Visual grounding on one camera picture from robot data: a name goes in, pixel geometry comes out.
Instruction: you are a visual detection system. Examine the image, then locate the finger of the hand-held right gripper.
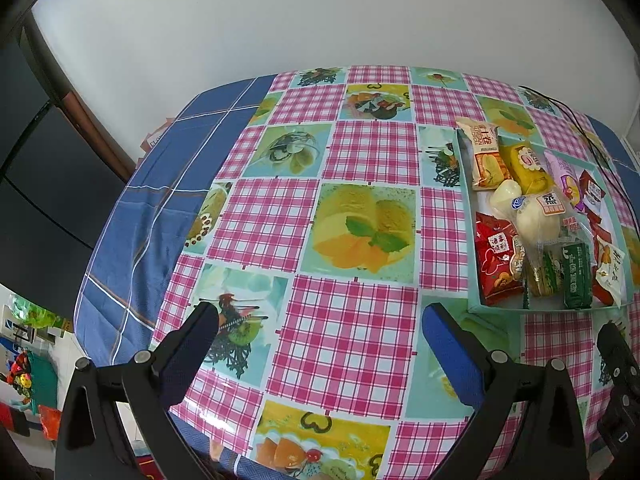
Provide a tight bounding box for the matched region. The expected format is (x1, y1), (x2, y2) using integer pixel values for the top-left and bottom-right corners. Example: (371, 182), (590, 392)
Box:
(596, 321), (640, 453)

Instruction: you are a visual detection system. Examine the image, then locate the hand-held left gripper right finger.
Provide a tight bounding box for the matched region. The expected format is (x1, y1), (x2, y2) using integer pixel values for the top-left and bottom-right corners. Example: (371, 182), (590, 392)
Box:
(422, 302), (591, 480)

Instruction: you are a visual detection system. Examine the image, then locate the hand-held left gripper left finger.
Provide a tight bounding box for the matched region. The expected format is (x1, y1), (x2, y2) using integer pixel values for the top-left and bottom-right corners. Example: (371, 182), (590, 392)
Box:
(54, 301), (221, 480)

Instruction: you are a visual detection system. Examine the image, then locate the white tray box teal rim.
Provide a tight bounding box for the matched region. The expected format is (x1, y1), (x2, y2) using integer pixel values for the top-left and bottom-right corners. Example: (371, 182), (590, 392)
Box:
(452, 127), (628, 317)

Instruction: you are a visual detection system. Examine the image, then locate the white packet orange print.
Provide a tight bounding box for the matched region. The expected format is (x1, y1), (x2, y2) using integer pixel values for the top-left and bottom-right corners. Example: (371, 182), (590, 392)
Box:
(592, 237), (626, 308)

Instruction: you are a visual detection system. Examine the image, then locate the dark green snack packet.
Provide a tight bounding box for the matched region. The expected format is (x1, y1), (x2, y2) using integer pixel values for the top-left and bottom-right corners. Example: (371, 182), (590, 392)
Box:
(562, 241), (593, 310)

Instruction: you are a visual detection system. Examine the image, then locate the red packet flower label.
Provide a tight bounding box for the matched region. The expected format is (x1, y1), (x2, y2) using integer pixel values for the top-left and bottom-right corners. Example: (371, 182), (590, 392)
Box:
(475, 211), (528, 307)

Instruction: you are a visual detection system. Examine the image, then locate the green striped clear packet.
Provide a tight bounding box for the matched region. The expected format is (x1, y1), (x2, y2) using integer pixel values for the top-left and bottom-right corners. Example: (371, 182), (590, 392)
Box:
(525, 245), (566, 298)

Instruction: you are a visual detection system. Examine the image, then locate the round bread clear packet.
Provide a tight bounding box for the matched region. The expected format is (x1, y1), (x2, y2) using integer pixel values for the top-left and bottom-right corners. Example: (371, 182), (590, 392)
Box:
(515, 191), (576, 248)

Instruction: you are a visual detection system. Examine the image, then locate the pale bun clear wrapper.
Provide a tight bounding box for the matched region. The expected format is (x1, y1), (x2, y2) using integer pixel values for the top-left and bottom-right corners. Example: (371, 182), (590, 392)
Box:
(489, 179), (526, 218)

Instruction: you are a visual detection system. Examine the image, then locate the maroon packet white label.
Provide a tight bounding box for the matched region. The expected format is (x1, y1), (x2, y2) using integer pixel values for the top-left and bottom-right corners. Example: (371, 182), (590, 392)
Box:
(577, 170), (608, 216)

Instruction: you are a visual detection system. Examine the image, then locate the purple cake roll packet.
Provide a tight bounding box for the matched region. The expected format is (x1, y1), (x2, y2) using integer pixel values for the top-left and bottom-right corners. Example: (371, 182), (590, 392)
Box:
(544, 150), (586, 211)

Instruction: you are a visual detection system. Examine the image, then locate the yellow cake packet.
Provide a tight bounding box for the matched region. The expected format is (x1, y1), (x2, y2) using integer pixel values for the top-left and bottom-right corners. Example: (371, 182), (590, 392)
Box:
(500, 142), (551, 196)

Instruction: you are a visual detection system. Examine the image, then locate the beige cake roll packet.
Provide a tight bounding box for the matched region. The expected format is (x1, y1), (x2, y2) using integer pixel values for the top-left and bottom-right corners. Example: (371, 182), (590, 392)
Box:
(456, 119), (513, 192)

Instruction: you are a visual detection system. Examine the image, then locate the pink plaid fruit-print tablecloth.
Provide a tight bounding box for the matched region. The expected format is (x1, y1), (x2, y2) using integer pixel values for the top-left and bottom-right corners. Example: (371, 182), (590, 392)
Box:
(150, 65), (640, 480)

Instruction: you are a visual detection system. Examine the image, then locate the green mat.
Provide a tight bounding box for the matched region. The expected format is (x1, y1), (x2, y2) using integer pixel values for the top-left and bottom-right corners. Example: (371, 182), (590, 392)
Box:
(27, 350), (61, 408)

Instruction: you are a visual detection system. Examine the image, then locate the orange red bag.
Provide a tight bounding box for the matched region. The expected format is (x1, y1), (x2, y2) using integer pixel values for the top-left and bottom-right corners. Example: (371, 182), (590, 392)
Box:
(39, 405), (61, 441)

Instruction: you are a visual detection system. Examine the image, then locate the green plastic bag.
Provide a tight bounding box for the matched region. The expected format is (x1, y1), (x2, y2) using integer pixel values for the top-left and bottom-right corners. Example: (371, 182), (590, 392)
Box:
(10, 296), (63, 333)

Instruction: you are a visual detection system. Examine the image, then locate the colourful toy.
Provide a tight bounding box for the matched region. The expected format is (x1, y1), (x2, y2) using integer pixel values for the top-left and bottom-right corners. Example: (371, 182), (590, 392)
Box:
(7, 352), (36, 396)

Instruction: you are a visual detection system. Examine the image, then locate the blue checked cloth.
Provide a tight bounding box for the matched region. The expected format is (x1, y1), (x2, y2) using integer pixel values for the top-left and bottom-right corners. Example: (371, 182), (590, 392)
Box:
(72, 76), (640, 480)

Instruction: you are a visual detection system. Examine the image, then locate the dark door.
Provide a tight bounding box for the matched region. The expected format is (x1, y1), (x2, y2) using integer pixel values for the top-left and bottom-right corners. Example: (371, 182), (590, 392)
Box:
(0, 30), (131, 321)

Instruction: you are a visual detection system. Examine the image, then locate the brown door frame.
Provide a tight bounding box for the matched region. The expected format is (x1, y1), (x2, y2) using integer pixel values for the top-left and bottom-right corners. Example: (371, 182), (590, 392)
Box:
(22, 7), (143, 181)

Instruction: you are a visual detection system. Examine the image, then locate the black cable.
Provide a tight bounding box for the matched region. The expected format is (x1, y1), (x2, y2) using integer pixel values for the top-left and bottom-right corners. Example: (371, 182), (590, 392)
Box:
(517, 85), (618, 171)

